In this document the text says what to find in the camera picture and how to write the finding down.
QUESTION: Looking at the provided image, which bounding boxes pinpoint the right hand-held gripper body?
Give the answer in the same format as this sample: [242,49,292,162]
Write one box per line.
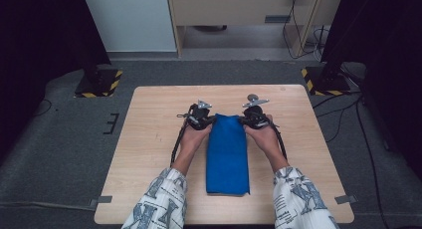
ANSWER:
[241,97,277,130]

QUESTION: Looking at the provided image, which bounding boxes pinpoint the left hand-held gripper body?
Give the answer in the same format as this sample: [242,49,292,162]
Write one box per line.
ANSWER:
[176,99,213,131]

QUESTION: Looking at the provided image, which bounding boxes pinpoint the blue cloth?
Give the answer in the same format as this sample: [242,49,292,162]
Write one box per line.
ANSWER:
[205,113,251,196]

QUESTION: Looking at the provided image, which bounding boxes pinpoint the person's left hand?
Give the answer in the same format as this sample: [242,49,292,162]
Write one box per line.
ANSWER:
[179,121,213,158]

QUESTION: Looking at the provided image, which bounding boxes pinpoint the person's right hand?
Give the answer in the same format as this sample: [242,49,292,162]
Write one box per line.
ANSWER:
[243,114,284,164]

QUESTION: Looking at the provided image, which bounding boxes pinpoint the black stand base striped edge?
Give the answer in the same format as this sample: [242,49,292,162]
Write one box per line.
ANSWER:
[301,66,353,98]
[74,68,124,99]

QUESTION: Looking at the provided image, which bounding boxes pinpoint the dark grey desk label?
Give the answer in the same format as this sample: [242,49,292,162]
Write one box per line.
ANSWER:
[264,14,293,25]

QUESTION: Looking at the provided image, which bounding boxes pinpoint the light wooden desk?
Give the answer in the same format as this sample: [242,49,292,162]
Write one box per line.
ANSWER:
[165,0,344,60]

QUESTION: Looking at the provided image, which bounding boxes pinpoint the white cabinet panel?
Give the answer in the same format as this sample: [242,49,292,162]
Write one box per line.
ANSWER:
[81,0,178,54]

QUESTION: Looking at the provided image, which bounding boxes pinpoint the grey tape piece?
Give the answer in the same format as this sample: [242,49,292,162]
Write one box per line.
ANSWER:
[333,194,359,205]
[88,195,113,209]

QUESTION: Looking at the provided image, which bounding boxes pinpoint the dark curtain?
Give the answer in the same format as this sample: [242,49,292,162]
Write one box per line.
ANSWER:
[319,0,422,173]
[0,0,112,163]

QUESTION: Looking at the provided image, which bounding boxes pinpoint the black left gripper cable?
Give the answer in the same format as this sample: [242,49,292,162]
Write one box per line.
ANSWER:
[169,120,189,167]

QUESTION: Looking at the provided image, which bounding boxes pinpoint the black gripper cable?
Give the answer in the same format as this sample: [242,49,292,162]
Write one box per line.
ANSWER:
[270,120,289,161]
[169,120,189,167]

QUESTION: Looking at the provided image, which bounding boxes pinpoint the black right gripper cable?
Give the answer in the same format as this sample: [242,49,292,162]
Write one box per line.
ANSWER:
[270,120,289,161]

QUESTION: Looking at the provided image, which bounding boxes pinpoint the short black floor cable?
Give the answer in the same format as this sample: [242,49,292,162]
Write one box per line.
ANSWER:
[312,91,362,118]

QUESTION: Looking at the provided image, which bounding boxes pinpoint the long black floor cable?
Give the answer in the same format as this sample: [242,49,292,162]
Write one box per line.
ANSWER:
[354,98,391,229]

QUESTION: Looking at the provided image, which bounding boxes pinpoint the black hanging cable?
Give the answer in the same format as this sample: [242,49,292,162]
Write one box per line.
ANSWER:
[281,0,324,61]

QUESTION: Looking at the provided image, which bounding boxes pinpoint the thin black floor cable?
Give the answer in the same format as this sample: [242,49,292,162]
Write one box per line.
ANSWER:
[33,98,54,118]

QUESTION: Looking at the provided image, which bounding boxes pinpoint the grey floor cable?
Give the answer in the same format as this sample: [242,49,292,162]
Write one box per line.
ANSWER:
[0,200,98,212]

